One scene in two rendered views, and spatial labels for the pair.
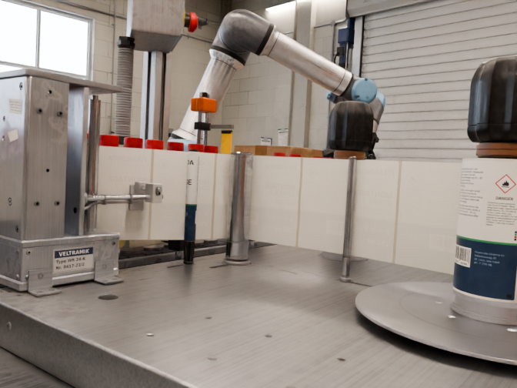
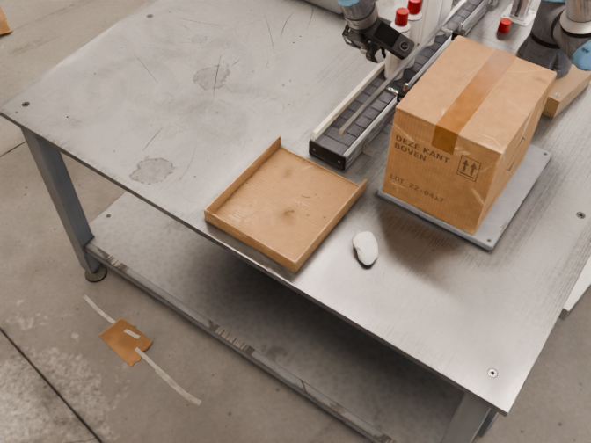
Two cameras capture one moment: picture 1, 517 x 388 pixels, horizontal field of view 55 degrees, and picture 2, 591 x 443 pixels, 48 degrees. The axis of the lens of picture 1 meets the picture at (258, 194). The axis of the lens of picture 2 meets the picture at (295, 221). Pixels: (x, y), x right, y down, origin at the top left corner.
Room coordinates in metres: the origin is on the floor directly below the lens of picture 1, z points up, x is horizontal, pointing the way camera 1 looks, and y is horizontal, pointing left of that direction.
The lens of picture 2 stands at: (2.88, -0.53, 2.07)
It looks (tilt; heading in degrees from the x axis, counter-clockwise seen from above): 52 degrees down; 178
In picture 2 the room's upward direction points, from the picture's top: straight up
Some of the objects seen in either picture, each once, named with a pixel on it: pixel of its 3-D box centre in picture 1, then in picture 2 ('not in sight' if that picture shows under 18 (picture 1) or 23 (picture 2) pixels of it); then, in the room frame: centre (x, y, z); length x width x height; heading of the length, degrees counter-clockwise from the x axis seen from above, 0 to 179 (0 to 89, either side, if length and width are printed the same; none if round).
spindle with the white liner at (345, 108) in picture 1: (348, 179); not in sight; (0.95, -0.17, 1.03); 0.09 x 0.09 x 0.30
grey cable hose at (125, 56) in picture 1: (124, 91); not in sight; (0.99, 0.28, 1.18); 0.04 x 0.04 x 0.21
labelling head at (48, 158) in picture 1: (50, 180); not in sight; (0.66, 0.28, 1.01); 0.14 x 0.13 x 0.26; 143
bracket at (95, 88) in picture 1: (55, 83); not in sight; (0.66, 0.28, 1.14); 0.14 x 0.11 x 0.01; 143
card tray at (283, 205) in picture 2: not in sight; (287, 199); (1.85, -0.50, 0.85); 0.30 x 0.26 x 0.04; 143
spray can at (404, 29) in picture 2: not in sight; (397, 44); (1.44, -0.20, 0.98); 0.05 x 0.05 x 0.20
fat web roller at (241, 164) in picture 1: (238, 208); not in sight; (0.83, 0.03, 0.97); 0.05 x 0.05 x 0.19
